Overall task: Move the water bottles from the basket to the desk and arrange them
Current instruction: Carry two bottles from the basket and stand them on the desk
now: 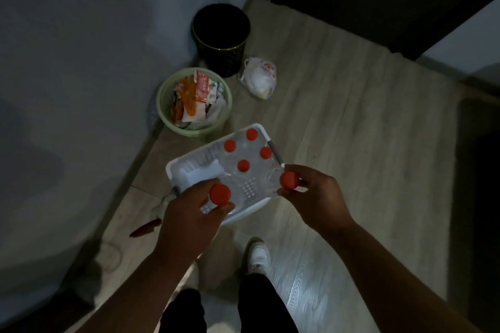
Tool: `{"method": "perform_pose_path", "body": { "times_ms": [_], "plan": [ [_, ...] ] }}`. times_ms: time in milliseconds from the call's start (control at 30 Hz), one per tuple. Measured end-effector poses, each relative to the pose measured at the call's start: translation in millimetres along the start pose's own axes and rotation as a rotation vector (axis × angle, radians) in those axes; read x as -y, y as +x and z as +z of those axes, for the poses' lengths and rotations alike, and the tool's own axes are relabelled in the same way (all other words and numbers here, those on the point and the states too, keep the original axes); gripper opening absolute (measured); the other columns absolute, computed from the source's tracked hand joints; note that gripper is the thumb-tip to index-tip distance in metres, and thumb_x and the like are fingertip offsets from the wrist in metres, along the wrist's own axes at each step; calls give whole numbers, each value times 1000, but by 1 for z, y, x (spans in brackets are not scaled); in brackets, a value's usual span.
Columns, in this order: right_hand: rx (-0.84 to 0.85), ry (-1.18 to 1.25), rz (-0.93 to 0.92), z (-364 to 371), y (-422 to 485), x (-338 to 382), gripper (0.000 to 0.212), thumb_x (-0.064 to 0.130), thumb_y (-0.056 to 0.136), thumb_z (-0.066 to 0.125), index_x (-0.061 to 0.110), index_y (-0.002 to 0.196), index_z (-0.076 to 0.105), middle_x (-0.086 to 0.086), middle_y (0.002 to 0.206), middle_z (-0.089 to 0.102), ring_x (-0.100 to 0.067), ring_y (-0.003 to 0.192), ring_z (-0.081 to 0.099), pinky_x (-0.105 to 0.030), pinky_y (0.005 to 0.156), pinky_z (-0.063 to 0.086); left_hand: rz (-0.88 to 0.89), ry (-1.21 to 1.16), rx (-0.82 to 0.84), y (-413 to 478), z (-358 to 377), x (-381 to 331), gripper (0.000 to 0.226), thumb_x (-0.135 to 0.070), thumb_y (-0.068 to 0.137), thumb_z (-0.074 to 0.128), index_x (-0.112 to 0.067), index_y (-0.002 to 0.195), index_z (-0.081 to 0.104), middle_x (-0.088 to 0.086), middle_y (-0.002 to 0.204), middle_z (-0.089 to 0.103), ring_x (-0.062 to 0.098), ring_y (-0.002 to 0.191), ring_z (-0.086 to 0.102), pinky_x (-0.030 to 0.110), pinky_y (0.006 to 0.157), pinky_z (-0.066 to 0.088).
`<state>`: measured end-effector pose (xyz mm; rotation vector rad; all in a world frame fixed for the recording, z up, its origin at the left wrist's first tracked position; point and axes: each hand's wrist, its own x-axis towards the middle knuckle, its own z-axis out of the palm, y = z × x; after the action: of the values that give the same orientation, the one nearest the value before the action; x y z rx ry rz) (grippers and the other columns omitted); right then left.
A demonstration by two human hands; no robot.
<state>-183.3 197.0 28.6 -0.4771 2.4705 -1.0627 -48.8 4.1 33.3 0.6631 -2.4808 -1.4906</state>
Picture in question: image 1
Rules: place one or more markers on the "white plastic basket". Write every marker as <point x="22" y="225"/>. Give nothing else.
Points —
<point x="187" y="172"/>

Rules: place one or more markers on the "person's right hand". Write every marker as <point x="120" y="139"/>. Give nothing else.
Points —
<point x="324" y="204"/>

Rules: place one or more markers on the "black round trash can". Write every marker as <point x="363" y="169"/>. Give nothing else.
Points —
<point x="220" y="32"/>

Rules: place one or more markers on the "person's right forearm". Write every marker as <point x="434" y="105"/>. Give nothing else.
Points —
<point x="402" y="286"/>

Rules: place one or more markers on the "person's right black trouser leg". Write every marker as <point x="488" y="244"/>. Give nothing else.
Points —
<point x="265" y="305"/>

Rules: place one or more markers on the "pale green waste bin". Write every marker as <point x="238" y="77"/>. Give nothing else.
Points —
<point x="164" y="118"/>

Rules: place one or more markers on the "white tied plastic bag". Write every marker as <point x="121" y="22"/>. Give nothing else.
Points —
<point x="259" y="79"/>

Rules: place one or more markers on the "pile of crumpled wrappers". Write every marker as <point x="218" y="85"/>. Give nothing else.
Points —
<point x="195" y="98"/>

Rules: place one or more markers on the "person's left forearm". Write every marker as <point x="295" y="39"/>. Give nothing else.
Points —
<point x="136" y="293"/>

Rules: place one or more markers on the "person's left hand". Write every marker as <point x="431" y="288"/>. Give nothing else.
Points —
<point x="187" y="227"/>

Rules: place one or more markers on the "dark wood wardrobe unit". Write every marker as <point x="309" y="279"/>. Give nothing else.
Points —
<point x="39" y="317"/>

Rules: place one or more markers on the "person's right white shoe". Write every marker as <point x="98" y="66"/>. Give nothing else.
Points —
<point x="258" y="256"/>

